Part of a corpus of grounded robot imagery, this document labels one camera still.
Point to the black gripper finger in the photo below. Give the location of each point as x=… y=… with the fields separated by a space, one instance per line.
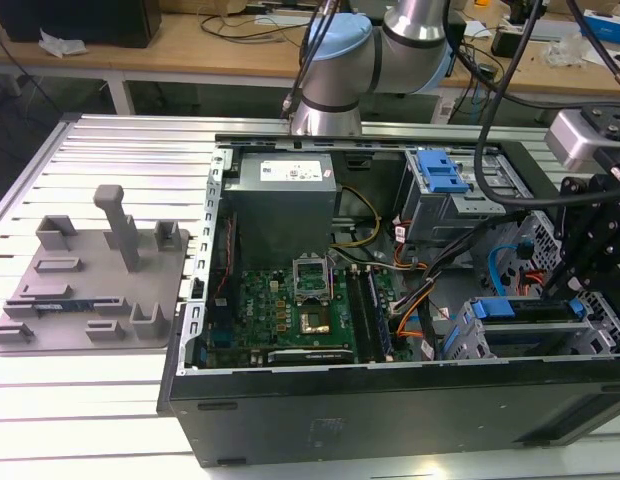
x=572 y=220
x=605 y=260

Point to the hard disk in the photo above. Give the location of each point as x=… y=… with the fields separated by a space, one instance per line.
x=530 y=312

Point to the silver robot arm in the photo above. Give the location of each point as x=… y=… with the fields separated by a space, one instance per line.
x=335 y=75

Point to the metal disk bay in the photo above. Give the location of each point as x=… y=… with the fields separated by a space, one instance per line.
x=535 y=340

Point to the black RAM slot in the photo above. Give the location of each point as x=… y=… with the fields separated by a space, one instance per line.
x=360 y=312

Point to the metal drive cage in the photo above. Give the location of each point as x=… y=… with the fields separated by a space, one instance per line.
x=440 y=215

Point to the clear plastic bag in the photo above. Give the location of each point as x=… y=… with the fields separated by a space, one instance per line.
x=565 y=50

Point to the blue drive carrier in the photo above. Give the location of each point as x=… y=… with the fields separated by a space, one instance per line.
x=440 y=172

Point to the blue cardboard box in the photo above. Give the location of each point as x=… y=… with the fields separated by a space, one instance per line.
x=607 y=27

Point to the grey flat tray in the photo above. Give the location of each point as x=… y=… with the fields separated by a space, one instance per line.
x=555 y=32

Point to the small black device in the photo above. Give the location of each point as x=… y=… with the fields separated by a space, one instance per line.
x=505 y=42

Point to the RAM stick with chips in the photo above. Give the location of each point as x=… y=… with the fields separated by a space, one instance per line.
x=381 y=317

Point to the black PC case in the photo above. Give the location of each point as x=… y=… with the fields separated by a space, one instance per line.
x=390 y=420

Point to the CPU socket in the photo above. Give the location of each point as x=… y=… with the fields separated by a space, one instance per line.
x=315 y=322

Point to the grey power supply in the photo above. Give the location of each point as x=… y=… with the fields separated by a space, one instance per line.
x=280 y=210

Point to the black graphics card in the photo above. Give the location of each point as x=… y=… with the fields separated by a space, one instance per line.
x=310 y=357

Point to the green motherboard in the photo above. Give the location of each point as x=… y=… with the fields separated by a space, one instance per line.
x=265 y=310

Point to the wooden desk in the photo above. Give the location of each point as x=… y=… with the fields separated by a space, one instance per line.
x=190 y=55

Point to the grey parts rack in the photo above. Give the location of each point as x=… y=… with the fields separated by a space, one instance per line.
x=90 y=280

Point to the large black box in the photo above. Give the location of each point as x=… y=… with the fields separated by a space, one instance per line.
x=80 y=20

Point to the crumpled white paper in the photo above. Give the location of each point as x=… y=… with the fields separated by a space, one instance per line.
x=62 y=45

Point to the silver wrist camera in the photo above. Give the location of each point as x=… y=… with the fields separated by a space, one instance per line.
x=572 y=140

